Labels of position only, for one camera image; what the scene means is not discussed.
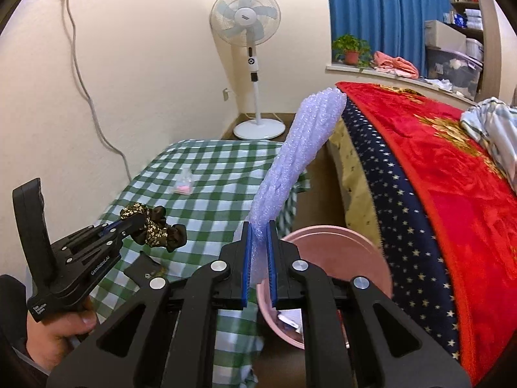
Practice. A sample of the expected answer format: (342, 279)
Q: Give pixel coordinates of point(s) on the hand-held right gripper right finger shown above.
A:
(273, 258)

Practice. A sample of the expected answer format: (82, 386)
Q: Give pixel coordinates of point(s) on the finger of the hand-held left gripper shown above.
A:
(87, 236)
(129, 228)

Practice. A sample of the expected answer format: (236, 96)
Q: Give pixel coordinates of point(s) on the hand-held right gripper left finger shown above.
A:
(247, 258)

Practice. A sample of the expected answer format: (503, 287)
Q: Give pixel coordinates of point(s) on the brown gold patterned scrunchie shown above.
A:
(155, 230)

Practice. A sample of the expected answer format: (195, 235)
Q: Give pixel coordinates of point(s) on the pink plastic basin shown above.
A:
(343, 250)

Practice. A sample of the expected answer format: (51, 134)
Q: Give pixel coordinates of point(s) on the lavender foam wrap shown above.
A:
(299, 149)

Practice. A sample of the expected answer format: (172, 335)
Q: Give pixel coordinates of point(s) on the person's left forearm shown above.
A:
(12, 331)

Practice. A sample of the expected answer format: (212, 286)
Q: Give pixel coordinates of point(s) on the person's left hand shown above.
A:
(52, 339)

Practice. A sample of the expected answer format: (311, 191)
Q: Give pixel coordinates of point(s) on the small clear bag pink contents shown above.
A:
(183, 188)

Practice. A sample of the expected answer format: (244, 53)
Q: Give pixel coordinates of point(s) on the green checked tablecloth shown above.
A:
(218, 178)

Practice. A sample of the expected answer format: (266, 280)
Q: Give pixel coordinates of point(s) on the yellow bed skirt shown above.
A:
(355, 182)

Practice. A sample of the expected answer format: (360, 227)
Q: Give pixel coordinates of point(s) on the red gold patterned blanket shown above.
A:
(444, 178)

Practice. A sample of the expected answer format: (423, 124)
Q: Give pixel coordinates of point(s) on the white window sill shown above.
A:
(347, 70)

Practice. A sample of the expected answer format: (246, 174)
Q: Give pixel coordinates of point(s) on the potted green plant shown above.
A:
(351, 46)

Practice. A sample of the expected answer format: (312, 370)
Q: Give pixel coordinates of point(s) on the pink folded clothes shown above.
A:
(394, 64)

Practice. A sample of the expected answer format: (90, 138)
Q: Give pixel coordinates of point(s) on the white standing fan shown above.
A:
(244, 14)

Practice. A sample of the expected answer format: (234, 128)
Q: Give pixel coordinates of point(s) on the white cloth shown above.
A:
(442, 83)

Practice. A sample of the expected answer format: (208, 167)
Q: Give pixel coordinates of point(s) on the blue plaid duvet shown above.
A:
(496, 129)

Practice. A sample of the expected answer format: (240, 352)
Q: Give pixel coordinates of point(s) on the clear storage box purple lid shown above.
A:
(452, 68)

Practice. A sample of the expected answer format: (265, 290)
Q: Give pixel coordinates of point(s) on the blue curtain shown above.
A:
(383, 16)

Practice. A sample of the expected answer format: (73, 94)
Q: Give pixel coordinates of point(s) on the grey cardboard box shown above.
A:
(444, 34)

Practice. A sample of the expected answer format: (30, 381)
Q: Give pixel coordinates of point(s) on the white plastic container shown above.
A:
(474, 48)

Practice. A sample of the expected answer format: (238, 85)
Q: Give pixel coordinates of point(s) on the wooden shelf with items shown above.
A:
(464, 6)

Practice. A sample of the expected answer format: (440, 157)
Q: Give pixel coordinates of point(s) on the small low wall socket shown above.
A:
(226, 93)

